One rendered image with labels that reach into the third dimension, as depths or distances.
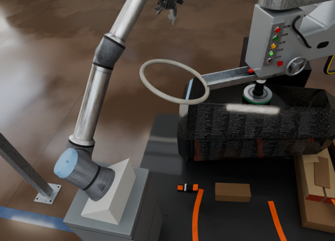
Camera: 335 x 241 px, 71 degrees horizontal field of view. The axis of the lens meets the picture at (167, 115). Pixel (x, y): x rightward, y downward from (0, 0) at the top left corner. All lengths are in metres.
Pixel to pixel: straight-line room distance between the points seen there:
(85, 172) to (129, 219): 0.35
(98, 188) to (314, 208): 1.74
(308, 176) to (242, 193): 0.57
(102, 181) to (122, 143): 1.51
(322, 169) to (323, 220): 0.42
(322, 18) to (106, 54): 1.38
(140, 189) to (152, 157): 1.15
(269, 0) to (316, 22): 0.46
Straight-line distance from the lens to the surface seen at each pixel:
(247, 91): 2.00
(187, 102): 1.42
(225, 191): 2.25
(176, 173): 2.45
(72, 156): 1.29
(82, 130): 1.41
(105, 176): 1.33
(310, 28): 1.82
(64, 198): 2.65
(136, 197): 1.45
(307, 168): 2.43
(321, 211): 2.39
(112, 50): 1.19
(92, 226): 1.46
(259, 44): 1.67
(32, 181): 2.50
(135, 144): 2.74
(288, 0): 1.54
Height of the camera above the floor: 2.14
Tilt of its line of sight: 46 degrees down
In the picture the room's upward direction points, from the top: 7 degrees counter-clockwise
